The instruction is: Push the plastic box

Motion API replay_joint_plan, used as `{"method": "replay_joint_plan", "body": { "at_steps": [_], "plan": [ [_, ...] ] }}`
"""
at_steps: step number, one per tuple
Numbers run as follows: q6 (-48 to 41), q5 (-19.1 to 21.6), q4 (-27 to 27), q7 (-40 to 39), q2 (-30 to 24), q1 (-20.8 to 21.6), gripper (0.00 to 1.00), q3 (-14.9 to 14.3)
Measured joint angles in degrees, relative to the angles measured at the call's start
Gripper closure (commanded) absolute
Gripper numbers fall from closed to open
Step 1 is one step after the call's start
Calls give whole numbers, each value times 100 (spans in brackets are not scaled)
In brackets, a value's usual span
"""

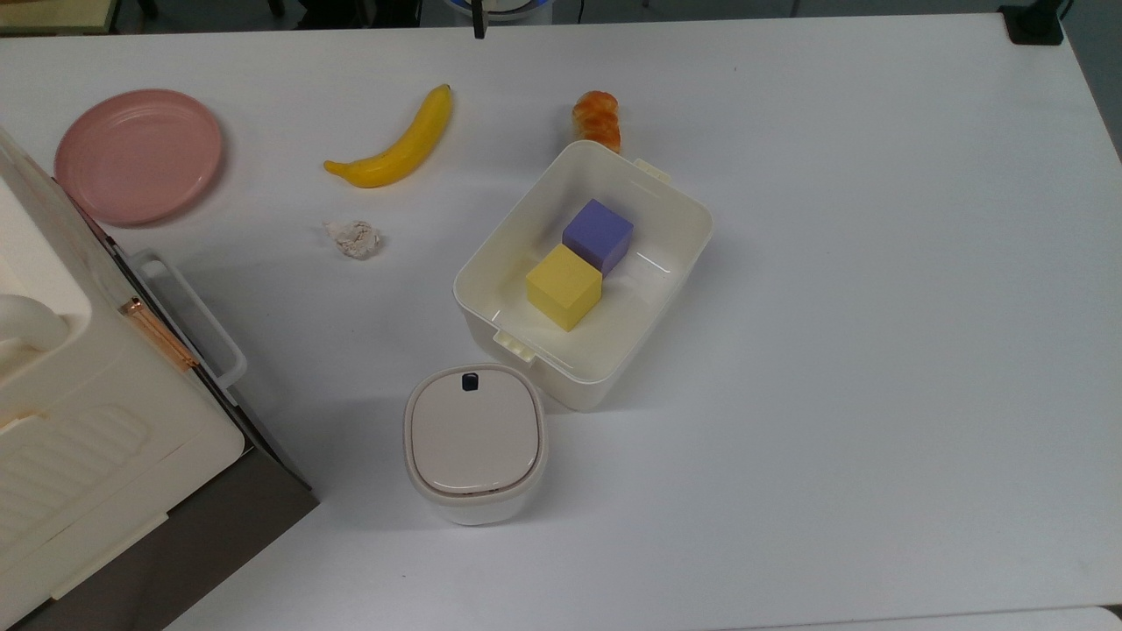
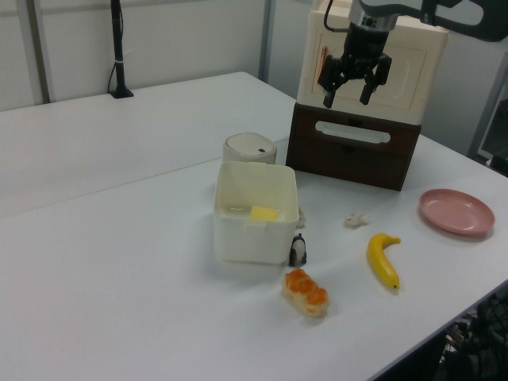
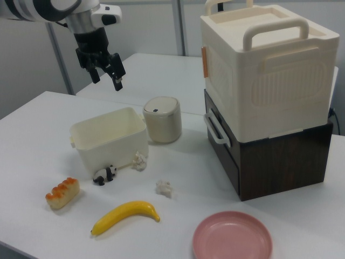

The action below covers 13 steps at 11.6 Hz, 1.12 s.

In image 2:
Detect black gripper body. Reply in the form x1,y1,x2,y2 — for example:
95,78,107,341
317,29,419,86
337,23,393,81

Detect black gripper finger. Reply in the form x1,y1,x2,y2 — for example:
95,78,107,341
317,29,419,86
359,54,394,106
317,55,351,110

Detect white plastic box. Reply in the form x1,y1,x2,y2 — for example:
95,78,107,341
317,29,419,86
212,160,300,266

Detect brown wooden drawer box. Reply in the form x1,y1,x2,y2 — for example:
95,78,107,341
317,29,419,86
285,102,421,192

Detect cream plastic cabinet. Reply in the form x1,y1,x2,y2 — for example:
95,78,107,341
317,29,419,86
296,0,450,125

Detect white lidded trash can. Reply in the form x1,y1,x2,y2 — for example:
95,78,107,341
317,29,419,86
221,133,278,166

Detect grey metal rack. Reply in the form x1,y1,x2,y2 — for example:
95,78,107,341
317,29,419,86
467,51,508,178

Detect yellow sponge block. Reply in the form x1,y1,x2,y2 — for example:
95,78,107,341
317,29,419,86
249,205,280,222

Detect pink plastic plate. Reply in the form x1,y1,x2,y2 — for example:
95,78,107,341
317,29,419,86
419,188,496,237

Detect panda toy figure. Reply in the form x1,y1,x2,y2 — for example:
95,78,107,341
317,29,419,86
288,233,309,267

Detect yellow toy banana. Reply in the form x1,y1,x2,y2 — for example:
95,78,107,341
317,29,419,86
366,232,402,293

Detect black pole with base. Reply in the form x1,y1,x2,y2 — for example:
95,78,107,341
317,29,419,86
109,0,135,99

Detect orange topped bread toy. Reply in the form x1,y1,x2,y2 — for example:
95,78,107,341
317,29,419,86
281,268,330,318

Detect black mesh chair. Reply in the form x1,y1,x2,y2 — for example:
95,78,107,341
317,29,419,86
434,277,508,381

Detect orange cabinet door handle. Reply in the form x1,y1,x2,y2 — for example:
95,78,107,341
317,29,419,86
317,45,329,79

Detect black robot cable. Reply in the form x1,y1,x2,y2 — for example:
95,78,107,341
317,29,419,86
323,0,350,33

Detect grey partition post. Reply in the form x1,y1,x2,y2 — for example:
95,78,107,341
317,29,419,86
15,0,53,105
258,0,276,83

